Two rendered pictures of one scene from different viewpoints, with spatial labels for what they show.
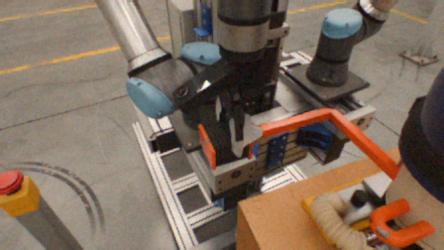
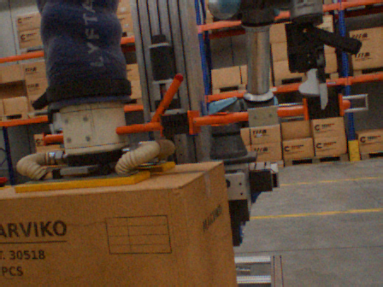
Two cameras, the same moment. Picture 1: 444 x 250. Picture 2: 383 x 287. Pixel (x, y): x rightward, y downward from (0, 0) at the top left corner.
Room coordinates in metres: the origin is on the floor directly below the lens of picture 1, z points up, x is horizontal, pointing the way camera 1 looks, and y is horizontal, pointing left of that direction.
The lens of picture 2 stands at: (-0.46, -1.27, 1.21)
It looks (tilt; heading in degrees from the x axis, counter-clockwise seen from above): 4 degrees down; 39
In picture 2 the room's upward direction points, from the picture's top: 7 degrees counter-clockwise
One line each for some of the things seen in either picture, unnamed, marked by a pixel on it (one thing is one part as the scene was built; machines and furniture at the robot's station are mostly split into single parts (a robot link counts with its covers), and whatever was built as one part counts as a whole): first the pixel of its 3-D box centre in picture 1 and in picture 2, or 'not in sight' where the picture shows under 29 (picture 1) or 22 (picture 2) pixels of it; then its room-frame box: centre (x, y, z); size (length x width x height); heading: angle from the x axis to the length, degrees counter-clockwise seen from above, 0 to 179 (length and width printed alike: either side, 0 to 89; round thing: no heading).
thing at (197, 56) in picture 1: (201, 69); not in sight; (0.65, 0.06, 1.20); 0.13 x 0.12 x 0.14; 137
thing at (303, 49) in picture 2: not in sight; (306, 46); (0.46, -0.91, 1.34); 0.09 x 0.08 x 0.12; 111
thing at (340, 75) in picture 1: (329, 64); (226, 143); (0.88, -0.38, 1.09); 0.15 x 0.15 x 0.10
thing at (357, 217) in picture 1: (384, 190); (116, 166); (0.34, -0.34, 1.09); 0.34 x 0.10 x 0.05; 111
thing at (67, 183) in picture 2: not in sight; (81, 176); (0.16, -0.41, 1.10); 0.34 x 0.10 x 0.05; 111
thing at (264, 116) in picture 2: not in sight; (264, 116); (0.42, -0.81, 1.19); 0.07 x 0.07 x 0.04; 21
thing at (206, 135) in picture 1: (224, 141); (60, 137); (0.39, 0.00, 1.20); 0.09 x 0.08 x 0.05; 21
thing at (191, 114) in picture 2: not in sight; (180, 123); (0.34, -0.61, 1.20); 0.10 x 0.08 x 0.06; 21
